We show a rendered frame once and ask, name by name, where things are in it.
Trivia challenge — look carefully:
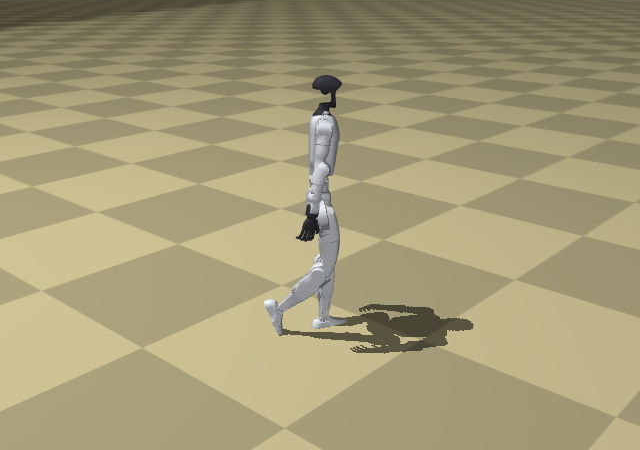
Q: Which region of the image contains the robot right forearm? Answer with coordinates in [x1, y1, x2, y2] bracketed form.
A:
[306, 164, 328, 214]

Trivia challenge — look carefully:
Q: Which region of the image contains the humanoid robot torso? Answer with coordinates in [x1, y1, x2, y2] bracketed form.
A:
[306, 111, 340, 207]

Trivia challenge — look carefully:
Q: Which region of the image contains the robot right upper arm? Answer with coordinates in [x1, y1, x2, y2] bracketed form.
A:
[314, 120, 334, 177]

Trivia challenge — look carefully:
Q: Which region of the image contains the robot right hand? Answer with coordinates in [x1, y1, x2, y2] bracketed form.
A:
[296, 204, 319, 242]

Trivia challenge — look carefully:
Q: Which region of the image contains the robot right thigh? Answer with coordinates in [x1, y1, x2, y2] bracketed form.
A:
[309, 201, 340, 283]

